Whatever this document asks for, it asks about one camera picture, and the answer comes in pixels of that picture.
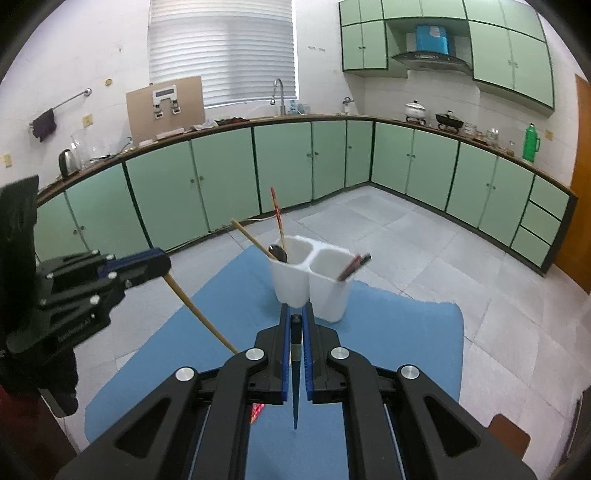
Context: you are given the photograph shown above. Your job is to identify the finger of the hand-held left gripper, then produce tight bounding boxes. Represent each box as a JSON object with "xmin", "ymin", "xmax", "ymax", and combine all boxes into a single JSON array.
[
  {"xmin": 41, "ymin": 264, "xmax": 172, "ymax": 320},
  {"xmin": 38, "ymin": 248, "xmax": 166, "ymax": 280}
]

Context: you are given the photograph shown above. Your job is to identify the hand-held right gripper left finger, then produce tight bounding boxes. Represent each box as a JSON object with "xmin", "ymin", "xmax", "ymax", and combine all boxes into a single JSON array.
[{"xmin": 55, "ymin": 302, "xmax": 294, "ymax": 480}]

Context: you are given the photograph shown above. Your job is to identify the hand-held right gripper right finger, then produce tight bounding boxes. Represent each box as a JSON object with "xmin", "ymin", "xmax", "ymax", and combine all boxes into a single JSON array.
[{"xmin": 302, "ymin": 302, "xmax": 536, "ymax": 480}]

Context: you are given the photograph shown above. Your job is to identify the white two-compartment utensil holder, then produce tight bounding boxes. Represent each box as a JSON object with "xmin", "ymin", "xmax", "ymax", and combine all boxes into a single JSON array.
[{"xmin": 268, "ymin": 234, "xmax": 362, "ymax": 324}]

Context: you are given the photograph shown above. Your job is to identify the tan wooden chopstick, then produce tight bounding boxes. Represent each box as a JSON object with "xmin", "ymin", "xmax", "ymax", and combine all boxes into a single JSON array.
[
  {"xmin": 231, "ymin": 219, "xmax": 278, "ymax": 259},
  {"xmin": 163, "ymin": 272, "xmax": 239, "ymax": 355}
]

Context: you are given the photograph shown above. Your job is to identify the dark red chopstick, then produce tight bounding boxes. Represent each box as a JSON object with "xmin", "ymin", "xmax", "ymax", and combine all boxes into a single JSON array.
[{"xmin": 337, "ymin": 254, "xmax": 363, "ymax": 281}]

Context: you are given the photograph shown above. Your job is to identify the person's left hand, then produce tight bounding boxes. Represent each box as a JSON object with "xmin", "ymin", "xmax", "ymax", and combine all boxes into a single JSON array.
[{"xmin": 32, "ymin": 346, "xmax": 80, "ymax": 407}]

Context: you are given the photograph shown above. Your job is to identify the electric kettle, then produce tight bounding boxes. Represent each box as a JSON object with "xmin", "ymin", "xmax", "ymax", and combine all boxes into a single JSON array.
[{"xmin": 58, "ymin": 148, "xmax": 78, "ymax": 178}]

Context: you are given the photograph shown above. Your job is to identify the blue mat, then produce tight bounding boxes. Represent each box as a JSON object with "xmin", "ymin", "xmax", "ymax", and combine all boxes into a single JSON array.
[{"xmin": 84, "ymin": 244, "xmax": 465, "ymax": 480}]

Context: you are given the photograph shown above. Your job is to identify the clear glass pitcher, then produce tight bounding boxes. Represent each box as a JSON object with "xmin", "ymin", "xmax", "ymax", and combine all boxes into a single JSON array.
[{"xmin": 70, "ymin": 128, "xmax": 93, "ymax": 168}]

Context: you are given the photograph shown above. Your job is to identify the dark towel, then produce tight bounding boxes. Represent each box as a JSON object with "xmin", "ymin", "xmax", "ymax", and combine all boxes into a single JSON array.
[{"xmin": 30, "ymin": 108, "xmax": 58, "ymax": 143}]

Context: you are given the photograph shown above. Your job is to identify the green base cabinets with counter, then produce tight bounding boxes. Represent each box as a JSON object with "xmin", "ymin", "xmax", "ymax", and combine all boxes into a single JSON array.
[{"xmin": 34, "ymin": 113, "xmax": 579, "ymax": 278}]

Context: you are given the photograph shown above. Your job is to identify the brown cardboard board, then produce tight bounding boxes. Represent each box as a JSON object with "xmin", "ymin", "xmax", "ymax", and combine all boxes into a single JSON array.
[{"xmin": 126, "ymin": 76, "xmax": 205, "ymax": 146}]

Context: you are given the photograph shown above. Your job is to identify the metal towel bar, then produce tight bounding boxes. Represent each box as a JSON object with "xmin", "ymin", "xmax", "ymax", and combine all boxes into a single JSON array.
[{"xmin": 51, "ymin": 88, "xmax": 92, "ymax": 112}]

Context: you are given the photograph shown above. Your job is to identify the white device on board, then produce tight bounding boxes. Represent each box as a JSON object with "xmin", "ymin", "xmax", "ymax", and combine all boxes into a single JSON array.
[{"xmin": 151, "ymin": 86, "xmax": 182, "ymax": 120}]

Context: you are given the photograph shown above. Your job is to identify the metal sink faucet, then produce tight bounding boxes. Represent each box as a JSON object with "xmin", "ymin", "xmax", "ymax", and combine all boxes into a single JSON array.
[{"xmin": 271, "ymin": 78, "xmax": 287, "ymax": 116}]

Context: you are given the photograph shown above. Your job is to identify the brown wooden stool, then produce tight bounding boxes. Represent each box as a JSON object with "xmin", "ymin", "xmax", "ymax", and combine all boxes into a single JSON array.
[{"xmin": 489, "ymin": 414, "xmax": 531, "ymax": 460}]

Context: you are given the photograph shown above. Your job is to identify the white window blind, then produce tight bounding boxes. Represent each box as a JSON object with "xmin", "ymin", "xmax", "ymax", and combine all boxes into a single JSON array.
[{"xmin": 148, "ymin": 0, "xmax": 300, "ymax": 109}]

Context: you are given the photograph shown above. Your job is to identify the white cooking pot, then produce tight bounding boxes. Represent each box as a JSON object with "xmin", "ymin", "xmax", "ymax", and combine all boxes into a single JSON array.
[{"xmin": 404, "ymin": 100, "xmax": 428, "ymax": 124}]

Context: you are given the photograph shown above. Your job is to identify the black wok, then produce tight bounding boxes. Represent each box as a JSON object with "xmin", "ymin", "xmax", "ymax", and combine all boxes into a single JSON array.
[{"xmin": 435, "ymin": 111, "xmax": 464, "ymax": 132}]

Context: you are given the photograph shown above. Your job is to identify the green thermos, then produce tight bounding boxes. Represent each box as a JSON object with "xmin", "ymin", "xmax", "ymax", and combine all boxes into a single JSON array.
[{"xmin": 522, "ymin": 123, "xmax": 541, "ymax": 163}]

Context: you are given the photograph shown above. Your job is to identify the wooden door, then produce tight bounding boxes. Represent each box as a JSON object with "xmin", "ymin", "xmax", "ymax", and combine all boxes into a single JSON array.
[{"xmin": 554, "ymin": 74, "xmax": 591, "ymax": 296}]

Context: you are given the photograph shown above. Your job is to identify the range hood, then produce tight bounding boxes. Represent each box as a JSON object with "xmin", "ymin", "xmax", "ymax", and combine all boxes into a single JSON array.
[{"xmin": 390, "ymin": 24, "xmax": 474, "ymax": 77}]

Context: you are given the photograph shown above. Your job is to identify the green wall cabinets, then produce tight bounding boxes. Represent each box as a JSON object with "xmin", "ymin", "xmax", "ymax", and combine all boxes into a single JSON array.
[{"xmin": 338, "ymin": 0, "xmax": 556, "ymax": 116}]

